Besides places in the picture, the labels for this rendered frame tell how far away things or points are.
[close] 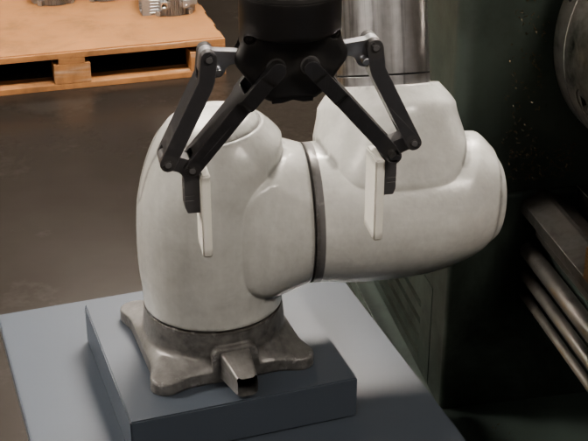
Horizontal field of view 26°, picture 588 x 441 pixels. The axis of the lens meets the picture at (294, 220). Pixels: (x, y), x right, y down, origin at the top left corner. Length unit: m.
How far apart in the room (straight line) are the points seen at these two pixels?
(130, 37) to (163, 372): 3.17
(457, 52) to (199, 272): 0.46
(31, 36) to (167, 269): 3.25
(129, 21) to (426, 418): 3.37
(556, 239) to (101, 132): 2.64
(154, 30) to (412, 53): 3.22
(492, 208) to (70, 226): 2.23
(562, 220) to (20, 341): 0.68
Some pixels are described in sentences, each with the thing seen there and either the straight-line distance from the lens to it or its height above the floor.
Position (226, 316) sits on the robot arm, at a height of 0.88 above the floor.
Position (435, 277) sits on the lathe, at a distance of 1.74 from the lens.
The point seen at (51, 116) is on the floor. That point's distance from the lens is 4.19.
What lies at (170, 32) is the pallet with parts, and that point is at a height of 0.13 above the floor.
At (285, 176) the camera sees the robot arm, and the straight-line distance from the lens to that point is 1.31.
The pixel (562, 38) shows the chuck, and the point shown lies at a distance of 1.53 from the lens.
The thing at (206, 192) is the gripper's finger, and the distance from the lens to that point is 0.96.
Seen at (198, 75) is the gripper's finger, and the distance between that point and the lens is 0.93.
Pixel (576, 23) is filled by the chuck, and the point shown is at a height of 1.11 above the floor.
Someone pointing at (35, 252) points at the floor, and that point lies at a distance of 3.36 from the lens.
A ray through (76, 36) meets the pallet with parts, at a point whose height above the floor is 0.13.
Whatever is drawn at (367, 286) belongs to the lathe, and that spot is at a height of 0.54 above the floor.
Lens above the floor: 1.58
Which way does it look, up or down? 27 degrees down
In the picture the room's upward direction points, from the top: straight up
